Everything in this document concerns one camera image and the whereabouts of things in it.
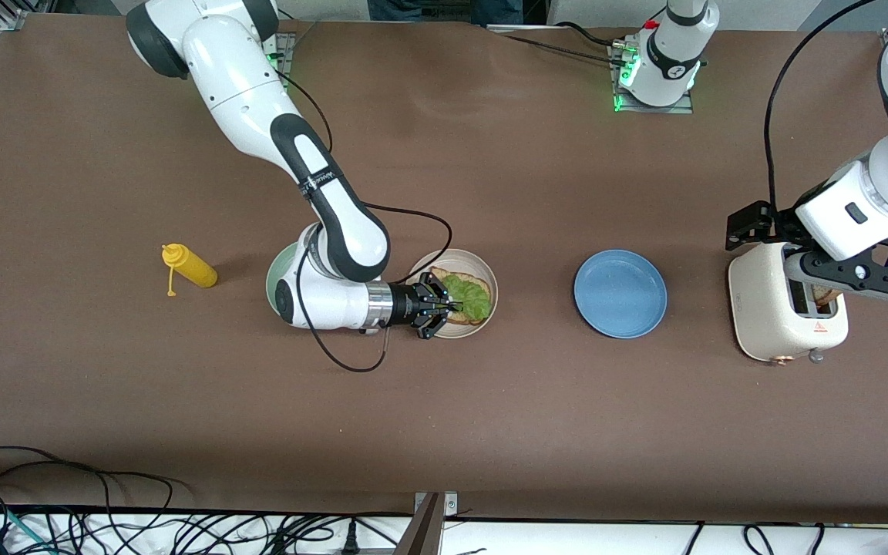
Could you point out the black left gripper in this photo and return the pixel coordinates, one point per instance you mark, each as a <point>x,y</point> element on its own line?
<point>782,223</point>

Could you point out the black power plug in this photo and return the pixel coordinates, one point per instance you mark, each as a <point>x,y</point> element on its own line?
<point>351,539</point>

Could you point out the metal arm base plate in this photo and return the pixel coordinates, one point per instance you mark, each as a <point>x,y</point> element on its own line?
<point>287,54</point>
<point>656,109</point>

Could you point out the blue plate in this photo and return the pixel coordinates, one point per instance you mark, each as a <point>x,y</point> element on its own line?
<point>620,293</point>

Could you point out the brown toast slice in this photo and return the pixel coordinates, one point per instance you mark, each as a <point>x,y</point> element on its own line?
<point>824,297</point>
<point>439,272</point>

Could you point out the mint green plate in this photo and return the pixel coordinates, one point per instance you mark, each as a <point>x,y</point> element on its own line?
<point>274,270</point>

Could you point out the yellow squeeze bottle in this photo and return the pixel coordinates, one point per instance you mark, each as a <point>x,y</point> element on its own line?
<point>193,270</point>

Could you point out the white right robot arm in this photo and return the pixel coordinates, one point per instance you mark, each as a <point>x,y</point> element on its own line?
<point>243,85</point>

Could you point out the green lettuce leaf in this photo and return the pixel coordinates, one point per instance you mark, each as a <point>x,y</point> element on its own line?
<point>471,301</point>

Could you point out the beige plate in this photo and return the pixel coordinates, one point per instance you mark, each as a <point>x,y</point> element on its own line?
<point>459,257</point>

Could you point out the grey metal bracket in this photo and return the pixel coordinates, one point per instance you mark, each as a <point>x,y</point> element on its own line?
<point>432,532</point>

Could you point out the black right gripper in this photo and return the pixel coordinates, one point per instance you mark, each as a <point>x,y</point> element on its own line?
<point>406,304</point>

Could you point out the person in blue jeans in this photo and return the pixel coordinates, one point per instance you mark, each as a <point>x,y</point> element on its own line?
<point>490,8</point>

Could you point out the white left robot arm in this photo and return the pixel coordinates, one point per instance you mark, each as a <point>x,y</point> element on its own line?
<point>883,193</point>

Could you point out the white toaster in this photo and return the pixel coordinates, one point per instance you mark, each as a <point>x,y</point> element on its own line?
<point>760,308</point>

